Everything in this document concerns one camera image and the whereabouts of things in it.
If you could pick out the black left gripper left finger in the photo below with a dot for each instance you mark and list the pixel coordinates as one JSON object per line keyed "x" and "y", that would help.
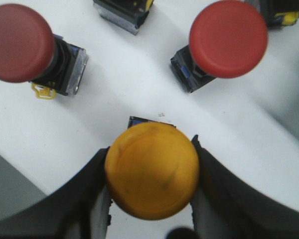
{"x": 77, "y": 210}

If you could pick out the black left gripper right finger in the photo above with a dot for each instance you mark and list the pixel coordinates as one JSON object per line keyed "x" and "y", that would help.
{"x": 225, "y": 207}

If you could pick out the yellow mushroom push button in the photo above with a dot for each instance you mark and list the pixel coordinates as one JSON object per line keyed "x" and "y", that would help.
{"x": 152, "y": 170}

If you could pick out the red mushroom push button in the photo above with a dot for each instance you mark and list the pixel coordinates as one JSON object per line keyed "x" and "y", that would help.
{"x": 30, "y": 52}
{"x": 227, "y": 39}

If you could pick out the push button switch block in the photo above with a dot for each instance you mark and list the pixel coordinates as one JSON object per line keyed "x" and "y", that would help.
{"x": 127, "y": 14}
{"x": 276, "y": 13}

